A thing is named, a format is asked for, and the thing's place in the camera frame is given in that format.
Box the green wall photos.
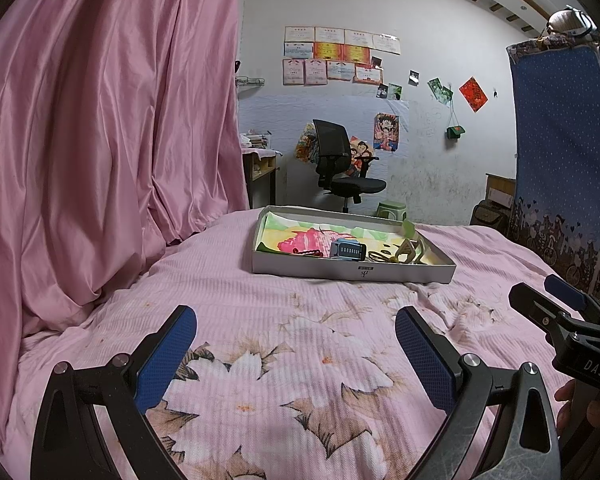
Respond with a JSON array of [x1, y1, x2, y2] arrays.
[[427, 78, 453, 106]]

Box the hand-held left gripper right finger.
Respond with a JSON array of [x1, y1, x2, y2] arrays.
[[394, 306, 563, 480]]

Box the cartoon wall poster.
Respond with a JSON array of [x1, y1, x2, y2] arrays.
[[373, 112, 400, 152]]

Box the green plastic stool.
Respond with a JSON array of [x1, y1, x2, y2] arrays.
[[375, 201, 407, 221]]

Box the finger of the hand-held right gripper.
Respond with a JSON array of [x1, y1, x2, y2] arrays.
[[544, 275, 600, 318], [508, 282, 576, 346]]

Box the grey cardboard box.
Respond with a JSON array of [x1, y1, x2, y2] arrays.
[[251, 205, 457, 285]]

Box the blue dotted curtain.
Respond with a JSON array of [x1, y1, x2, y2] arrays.
[[505, 42, 600, 311]]

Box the brown cardboard boxes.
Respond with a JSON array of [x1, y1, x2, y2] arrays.
[[470, 172, 517, 228]]

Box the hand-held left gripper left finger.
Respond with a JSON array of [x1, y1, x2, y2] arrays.
[[30, 304, 198, 480]]

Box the pink floral bedspread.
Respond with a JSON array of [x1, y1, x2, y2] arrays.
[[0, 207, 600, 480]]

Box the blue digital watch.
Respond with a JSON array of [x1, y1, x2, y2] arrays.
[[330, 241, 367, 262]]

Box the black office chair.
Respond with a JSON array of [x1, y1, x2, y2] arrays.
[[312, 119, 387, 213]]

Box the colourful gift bag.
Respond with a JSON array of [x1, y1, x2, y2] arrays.
[[295, 125, 321, 163]]

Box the group of wall certificates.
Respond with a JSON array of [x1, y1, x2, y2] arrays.
[[281, 25, 402, 86]]

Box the cartoon children wall picture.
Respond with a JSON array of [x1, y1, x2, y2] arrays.
[[350, 135, 373, 176]]

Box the person's right hand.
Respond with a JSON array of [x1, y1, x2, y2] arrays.
[[554, 379, 600, 435]]

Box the stack of papers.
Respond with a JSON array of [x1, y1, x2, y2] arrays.
[[240, 130, 272, 150]]

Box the red paper square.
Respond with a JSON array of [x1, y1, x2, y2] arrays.
[[459, 76, 489, 112]]

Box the wooden desk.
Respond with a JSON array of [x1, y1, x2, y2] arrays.
[[241, 147, 280, 209]]

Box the painted paper sheet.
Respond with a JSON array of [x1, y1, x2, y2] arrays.
[[257, 210, 453, 266]]

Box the pink satin curtain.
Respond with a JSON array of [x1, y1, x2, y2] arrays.
[[0, 0, 251, 341]]

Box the beige hat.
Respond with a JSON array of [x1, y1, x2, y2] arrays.
[[547, 7, 596, 48]]

